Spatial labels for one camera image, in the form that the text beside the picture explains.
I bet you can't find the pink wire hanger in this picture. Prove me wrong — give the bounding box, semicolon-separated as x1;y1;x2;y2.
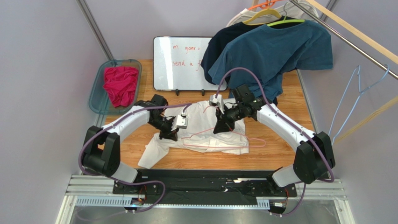
178;105;266;154

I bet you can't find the white floral print t-shirt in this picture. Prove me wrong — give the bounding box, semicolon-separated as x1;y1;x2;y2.
138;100;249;168

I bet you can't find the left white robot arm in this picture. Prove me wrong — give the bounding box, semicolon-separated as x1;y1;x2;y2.
78;94;187;184

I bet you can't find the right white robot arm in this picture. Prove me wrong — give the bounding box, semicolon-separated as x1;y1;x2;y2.
209;84;335;190

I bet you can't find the navy hanging t-shirt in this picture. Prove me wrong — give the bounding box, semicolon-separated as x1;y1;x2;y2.
199;21;268;85

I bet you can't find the teal blue hanging t-shirt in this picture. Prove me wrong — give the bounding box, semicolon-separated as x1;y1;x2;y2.
208;21;333;101

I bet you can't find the yellow plastic hanger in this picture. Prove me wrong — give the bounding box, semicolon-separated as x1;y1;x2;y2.
243;8;282;25

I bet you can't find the orange plastic hanger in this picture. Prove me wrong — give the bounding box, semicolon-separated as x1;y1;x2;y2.
248;0;281;11

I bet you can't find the green plastic hanger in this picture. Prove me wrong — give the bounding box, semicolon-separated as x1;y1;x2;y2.
267;13;305;29

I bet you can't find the beige hanging t-shirt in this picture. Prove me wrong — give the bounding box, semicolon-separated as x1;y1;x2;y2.
226;0;319;27

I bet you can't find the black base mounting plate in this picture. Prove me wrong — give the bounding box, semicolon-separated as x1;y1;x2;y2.
113;169;298;205

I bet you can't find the translucent teal plastic basket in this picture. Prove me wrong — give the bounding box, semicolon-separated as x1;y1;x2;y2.
88;59;142;115

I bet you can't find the magenta crumpled cloth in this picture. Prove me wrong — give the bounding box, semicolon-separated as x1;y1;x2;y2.
103;66;139;107

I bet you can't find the white whiteboard with red writing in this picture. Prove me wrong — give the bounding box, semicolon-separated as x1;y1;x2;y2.
153;36;219;91

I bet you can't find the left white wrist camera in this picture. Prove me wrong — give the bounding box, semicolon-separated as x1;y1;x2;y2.
173;114;188;129

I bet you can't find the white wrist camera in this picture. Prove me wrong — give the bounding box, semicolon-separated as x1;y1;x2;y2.
173;114;188;129
209;94;224;114

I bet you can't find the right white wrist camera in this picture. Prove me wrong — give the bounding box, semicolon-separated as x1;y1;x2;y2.
209;94;224;114

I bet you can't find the aluminium rail frame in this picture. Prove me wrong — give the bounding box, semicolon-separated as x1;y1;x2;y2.
56;169;355;224

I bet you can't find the light blue wire hanger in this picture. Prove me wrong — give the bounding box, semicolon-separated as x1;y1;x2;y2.
328;63;390;147

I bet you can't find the metal clothes rail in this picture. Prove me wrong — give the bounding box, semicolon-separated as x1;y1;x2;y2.
290;0;398;79

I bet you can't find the wooden rack frame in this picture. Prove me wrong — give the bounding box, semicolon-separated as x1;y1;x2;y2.
308;0;398;143

